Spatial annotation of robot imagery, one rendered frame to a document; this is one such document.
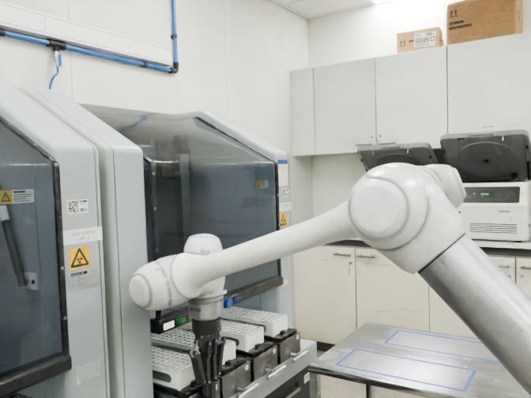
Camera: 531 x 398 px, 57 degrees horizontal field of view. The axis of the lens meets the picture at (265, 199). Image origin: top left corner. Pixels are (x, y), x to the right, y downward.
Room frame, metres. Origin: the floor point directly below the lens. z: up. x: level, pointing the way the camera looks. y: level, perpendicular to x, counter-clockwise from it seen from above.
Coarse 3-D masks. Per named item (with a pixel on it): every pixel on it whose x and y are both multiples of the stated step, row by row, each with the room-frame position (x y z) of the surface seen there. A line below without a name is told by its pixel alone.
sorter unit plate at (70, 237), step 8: (64, 232) 1.03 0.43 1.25; (72, 232) 1.05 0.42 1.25; (80, 232) 1.06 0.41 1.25; (88, 232) 1.08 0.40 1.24; (96, 232) 1.10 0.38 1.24; (64, 240) 1.03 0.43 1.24; (72, 240) 1.05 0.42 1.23; (80, 240) 1.06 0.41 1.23; (88, 240) 1.08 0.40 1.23; (96, 240) 1.10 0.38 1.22
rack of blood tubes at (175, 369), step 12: (156, 348) 1.40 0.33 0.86; (156, 360) 1.32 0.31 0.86; (168, 360) 1.30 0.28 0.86; (180, 360) 1.30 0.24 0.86; (156, 372) 1.36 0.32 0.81; (168, 372) 1.24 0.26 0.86; (180, 372) 1.23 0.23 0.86; (192, 372) 1.26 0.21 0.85; (168, 384) 1.24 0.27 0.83; (180, 384) 1.23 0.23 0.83
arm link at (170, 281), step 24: (336, 216) 1.02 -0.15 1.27; (264, 240) 1.04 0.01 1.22; (288, 240) 1.04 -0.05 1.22; (312, 240) 1.04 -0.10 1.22; (336, 240) 1.04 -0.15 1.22; (168, 264) 1.05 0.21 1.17; (192, 264) 1.04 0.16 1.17; (216, 264) 1.02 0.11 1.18; (240, 264) 1.03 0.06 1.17; (144, 288) 1.01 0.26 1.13; (168, 288) 1.03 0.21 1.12; (192, 288) 1.05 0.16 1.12
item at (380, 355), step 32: (352, 352) 1.44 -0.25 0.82; (384, 352) 1.43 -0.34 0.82; (416, 352) 1.42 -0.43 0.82; (448, 352) 1.41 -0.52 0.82; (480, 352) 1.40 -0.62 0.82; (320, 384) 1.36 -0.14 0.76; (384, 384) 1.23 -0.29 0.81; (416, 384) 1.21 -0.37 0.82; (448, 384) 1.20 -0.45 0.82; (480, 384) 1.20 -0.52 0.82; (512, 384) 1.19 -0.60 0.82
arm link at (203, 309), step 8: (192, 304) 1.20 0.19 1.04; (200, 304) 1.19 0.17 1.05; (208, 304) 1.19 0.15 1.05; (216, 304) 1.20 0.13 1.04; (192, 312) 1.20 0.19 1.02; (200, 312) 1.19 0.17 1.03; (208, 312) 1.19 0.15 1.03; (216, 312) 1.20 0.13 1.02; (200, 320) 1.20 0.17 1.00; (208, 320) 1.20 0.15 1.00
